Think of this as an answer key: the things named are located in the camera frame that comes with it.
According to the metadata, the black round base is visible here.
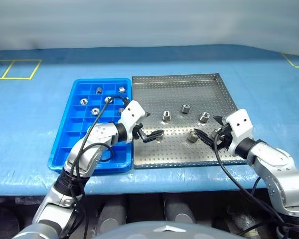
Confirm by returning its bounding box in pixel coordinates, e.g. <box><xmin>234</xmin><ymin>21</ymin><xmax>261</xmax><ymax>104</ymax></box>
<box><xmin>0</xmin><ymin>206</ymin><xmax>20</xmax><ymax>239</ymax></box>

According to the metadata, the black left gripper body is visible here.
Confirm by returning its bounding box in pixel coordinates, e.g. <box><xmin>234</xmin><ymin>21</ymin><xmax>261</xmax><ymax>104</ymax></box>
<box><xmin>131</xmin><ymin>122</ymin><xmax>147</xmax><ymax>142</ymax></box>

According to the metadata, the blue compartment tray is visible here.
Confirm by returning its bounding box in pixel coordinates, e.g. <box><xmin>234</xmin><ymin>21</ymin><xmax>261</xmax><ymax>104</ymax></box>
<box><xmin>47</xmin><ymin>78</ymin><xmax>133</xmax><ymax>174</ymax></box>

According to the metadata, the perforated metal tray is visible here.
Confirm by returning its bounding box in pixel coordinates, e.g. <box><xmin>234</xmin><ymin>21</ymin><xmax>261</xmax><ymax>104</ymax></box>
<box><xmin>131</xmin><ymin>73</ymin><xmax>251</xmax><ymax>169</ymax></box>

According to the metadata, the blue plastic table cover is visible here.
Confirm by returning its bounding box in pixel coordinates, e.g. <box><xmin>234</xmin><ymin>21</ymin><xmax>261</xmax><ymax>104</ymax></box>
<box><xmin>0</xmin><ymin>44</ymin><xmax>299</xmax><ymax>197</ymax></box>

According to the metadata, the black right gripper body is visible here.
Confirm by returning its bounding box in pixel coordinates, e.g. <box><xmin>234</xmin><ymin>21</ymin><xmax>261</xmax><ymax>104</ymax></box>
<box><xmin>210</xmin><ymin>124</ymin><xmax>233</xmax><ymax>150</ymax></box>

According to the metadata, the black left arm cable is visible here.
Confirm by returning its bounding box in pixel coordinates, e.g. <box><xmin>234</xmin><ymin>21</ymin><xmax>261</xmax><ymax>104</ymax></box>
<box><xmin>61</xmin><ymin>96</ymin><xmax>130</xmax><ymax>239</ymax></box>

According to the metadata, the grey robot torso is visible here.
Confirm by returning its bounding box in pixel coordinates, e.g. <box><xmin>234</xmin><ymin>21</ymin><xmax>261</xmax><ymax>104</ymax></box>
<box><xmin>92</xmin><ymin>220</ymin><xmax>247</xmax><ymax>239</ymax></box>

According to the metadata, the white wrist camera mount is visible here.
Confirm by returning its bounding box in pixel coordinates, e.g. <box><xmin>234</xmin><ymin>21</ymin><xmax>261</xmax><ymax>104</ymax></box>
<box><xmin>117</xmin><ymin>100</ymin><xmax>146</xmax><ymax>130</ymax></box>
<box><xmin>221</xmin><ymin>109</ymin><xmax>254</xmax><ymax>157</ymax></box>

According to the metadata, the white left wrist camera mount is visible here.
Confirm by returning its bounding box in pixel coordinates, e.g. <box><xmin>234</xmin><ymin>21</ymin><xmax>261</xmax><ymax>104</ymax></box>
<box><xmin>117</xmin><ymin>100</ymin><xmax>146</xmax><ymax>130</ymax></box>

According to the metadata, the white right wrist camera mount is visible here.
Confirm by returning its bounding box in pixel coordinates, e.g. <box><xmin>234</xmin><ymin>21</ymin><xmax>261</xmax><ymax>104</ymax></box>
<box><xmin>221</xmin><ymin>109</ymin><xmax>254</xmax><ymax>157</ymax></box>

